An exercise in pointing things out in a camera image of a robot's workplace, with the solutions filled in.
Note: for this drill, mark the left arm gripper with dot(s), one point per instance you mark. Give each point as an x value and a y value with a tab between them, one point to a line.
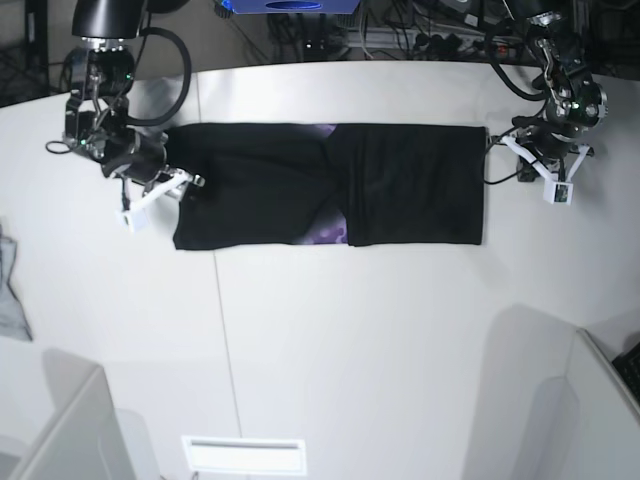
548	141

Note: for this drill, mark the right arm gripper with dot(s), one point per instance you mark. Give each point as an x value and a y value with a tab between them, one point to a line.
138	157

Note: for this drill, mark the black T-shirt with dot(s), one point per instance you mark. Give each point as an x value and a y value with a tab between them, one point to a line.
371	183

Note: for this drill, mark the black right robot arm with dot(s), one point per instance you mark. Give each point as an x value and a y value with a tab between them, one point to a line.
97	124

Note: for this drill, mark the blue box at top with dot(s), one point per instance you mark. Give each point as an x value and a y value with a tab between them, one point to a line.
246	7

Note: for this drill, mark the white power strip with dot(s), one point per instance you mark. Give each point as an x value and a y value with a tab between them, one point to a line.
414	44

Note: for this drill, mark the black keyboard at right edge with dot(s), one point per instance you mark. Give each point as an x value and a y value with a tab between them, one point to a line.
627	366

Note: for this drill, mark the grey cloth at left edge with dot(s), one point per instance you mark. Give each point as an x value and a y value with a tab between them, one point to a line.
14	324

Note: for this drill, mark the white table cable slot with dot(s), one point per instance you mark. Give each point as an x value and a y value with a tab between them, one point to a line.
241	456

